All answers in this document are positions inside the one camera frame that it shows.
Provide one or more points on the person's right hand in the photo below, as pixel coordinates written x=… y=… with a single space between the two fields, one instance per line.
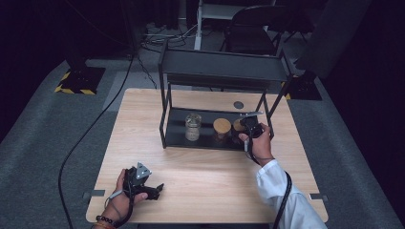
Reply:
x=262 y=148

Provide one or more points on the glass jar with metal lid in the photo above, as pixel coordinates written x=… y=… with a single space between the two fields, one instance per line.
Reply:
x=193 y=127

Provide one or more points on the black metal two-tier rack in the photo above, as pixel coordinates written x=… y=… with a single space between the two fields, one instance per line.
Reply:
x=219 y=65

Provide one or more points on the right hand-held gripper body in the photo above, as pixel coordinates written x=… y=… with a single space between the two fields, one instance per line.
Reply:
x=253 y=125

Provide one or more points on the white metal stand frame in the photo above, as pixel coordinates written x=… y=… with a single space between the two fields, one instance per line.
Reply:
x=199 y=25

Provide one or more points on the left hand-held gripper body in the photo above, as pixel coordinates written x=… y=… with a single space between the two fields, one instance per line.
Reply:
x=135 y=183

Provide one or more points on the glass jar with wooden lid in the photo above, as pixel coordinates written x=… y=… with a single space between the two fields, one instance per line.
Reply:
x=222 y=125
x=238 y=125

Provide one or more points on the black folding chair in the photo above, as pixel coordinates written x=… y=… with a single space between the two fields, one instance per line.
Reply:
x=248 y=31

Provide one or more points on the black yellow-striped stand base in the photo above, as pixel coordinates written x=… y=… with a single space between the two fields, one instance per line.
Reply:
x=81 y=81
x=304 y=89

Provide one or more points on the grey tape strip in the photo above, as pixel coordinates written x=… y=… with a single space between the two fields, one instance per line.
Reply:
x=320 y=197
x=95 y=193

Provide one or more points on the grey curtain panel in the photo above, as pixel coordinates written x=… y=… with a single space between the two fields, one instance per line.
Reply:
x=331 y=35

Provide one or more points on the person's left hand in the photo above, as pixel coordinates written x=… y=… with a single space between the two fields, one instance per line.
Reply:
x=119 y=205

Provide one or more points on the round grey table grommet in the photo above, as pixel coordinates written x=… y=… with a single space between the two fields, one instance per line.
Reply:
x=238 y=105

